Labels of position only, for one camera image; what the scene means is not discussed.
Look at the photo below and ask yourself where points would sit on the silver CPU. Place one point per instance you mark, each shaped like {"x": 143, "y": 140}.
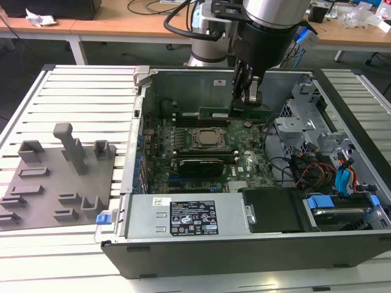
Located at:
{"x": 210, "y": 138}

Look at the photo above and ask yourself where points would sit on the black open PC case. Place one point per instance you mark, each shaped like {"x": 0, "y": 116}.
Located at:
{"x": 244, "y": 259}

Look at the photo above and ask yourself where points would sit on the blue case latch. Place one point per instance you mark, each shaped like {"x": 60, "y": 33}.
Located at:
{"x": 102, "y": 219}

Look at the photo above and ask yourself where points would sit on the green motherboard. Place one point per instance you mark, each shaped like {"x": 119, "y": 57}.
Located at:
{"x": 244, "y": 152}

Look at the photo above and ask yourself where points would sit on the black graphics card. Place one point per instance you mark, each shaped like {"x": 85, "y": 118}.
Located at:
{"x": 201, "y": 168}

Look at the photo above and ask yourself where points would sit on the black plastic shroud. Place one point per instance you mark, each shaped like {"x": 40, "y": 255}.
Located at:
{"x": 275, "y": 210}

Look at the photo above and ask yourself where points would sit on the silver power supply unit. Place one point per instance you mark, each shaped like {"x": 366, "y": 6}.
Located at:
{"x": 143, "y": 213}

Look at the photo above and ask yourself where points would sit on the silver metal drive cage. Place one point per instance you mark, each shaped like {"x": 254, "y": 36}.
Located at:
{"x": 293, "y": 125}

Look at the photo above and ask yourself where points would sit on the silver finned heat sink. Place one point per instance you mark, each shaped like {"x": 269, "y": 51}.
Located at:
{"x": 239, "y": 186}

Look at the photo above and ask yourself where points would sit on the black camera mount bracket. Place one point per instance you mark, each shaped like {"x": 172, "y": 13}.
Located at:
{"x": 226, "y": 9}

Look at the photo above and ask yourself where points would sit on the grey case corner latch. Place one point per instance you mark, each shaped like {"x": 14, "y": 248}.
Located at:
{"x": 142, "y": 74}

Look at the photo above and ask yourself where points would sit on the black RAM slot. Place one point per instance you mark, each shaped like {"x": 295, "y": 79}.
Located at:
{"x": 201, "y": 123}
{"x": 204, "y": 152}

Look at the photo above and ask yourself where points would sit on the large black box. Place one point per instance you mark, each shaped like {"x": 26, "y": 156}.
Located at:
{"x": 61, "y": 9}

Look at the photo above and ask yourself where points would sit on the clear plastic bags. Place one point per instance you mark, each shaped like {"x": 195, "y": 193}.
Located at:
{"x": 360, "y": 13}

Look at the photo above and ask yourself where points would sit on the round coin battery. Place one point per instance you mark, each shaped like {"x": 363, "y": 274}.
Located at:
{"x": 247, "y": 124}

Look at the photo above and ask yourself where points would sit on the wooden desk white frame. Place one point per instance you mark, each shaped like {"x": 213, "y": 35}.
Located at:
{"x": 107, "y": 26}

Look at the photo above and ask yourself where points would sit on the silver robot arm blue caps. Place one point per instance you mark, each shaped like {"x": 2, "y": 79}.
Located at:
{"x": 268, "y": 12}

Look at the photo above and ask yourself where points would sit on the small black box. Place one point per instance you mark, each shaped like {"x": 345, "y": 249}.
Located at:
{"x": 319, "y": 13}

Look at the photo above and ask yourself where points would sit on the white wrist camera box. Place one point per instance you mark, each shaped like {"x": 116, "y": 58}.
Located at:
{"x": 308, "y": 38}

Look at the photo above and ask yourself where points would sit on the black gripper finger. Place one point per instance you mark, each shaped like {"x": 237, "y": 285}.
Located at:
{"x": 237, "y": 88}
{"x": 253, "y": 91}

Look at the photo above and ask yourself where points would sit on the silver hard disk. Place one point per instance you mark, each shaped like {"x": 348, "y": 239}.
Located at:
{"x": 336, "y": 214}

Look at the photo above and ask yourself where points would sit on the blue disk carrier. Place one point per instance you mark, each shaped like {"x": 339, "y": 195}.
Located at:
{"x": 319, "y": 203}

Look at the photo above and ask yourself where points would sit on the grey parts rack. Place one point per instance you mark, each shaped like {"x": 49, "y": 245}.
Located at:
{"x": 61, "y": 180}

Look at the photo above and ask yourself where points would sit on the crumpled white paper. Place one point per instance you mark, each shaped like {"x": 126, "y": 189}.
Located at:
{"x": 39, "y": 18}

